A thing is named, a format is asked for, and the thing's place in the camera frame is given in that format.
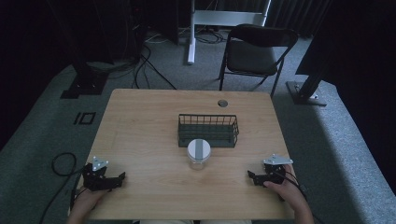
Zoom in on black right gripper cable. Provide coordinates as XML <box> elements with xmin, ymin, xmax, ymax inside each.
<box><xmin>275</xmin><ymin>170</ymin><xmax>326</xmax><ymax>224</ymax></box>

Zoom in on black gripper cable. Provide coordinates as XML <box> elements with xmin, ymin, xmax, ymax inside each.
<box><xmin>275</xmin><ymin>170</ymin><xmax>326</xmax><ymax>224</ymax></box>
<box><xmin>37</xmin><ymin>151</ymin><xmax>86</xmax><ymax>224</ymax></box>

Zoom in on black folding chair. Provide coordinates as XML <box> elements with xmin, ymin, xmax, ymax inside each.
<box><xmin>218</xmin><ymin>23</ymin><xmax>299</xmax><ymax>98</ymax></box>

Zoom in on black stand with flat base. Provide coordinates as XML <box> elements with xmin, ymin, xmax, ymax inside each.
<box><xmin>59</xmin><ymin>46</ymin><xmax>110</xmax><ymax>100</ymax></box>

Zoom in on black cables under desk frame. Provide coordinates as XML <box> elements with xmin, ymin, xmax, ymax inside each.
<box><xmin>193</xmin><ymin>28</ymin><xmax>228</xmax><ymax>45</ymax></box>

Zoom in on person's left hand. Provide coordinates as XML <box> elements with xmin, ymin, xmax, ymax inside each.
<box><xmin>70</xmin><ymin>186</ymin><xmax>109</xmax><ymax>217</ymax></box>

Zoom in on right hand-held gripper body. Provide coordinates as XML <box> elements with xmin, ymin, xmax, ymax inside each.
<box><xmin>262</xmin><ymin>153</ymin><xmax>294</xmax><ymax>185</ymax></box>

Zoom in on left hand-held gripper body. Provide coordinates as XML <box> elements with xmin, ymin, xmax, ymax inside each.
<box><xmin>81</xmin><ymin>155</ymin><xmax>110</xmax><ymax>191</ymax></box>

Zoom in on person's right hand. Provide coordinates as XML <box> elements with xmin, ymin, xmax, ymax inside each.
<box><xmin>262</xmin><ymin>164</ymin><xmax>305</xmax><ymax>207</ymax></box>

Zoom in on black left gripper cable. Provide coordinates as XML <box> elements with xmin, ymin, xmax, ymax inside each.
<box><xmin>37</xmin><ymin>151</ymin><xmax>86</xmax><ymax>224</ymax></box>

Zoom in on black floor cables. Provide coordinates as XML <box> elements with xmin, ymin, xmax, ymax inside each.
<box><xmin>106</xmin><ymin>40</ymin><xmax>177</xmax><ymax>91</ymax></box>

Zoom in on glass jar with white lid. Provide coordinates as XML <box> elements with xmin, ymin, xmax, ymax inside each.
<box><xmin>186</xmin><ymin>138</ymin><xmax>212</xmax><ymax>171</ymax></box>

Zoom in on white desk frame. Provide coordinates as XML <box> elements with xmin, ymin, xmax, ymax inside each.
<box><xmin>187</xmin><ymin>0</ymin><xmax>273</xmax><ymax>65</ymax></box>

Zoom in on black slanted stand with base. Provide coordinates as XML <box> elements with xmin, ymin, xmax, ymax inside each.
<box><xmin>285</xmin><ymin>40</ymin><xmax>329</xmax><ymax>107</ymax></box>

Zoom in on dark curtain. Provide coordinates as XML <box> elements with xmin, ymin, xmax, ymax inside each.
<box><xmin>266</xmin><ymin>0</ymin><xmax>332</xmax><ymax>39</ymax></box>

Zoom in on dark wire basket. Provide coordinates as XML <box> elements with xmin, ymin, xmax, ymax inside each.
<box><xmin>177</xmin><ymin>113</ymin><xmax>240</xmax><ymax>148</ymax></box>

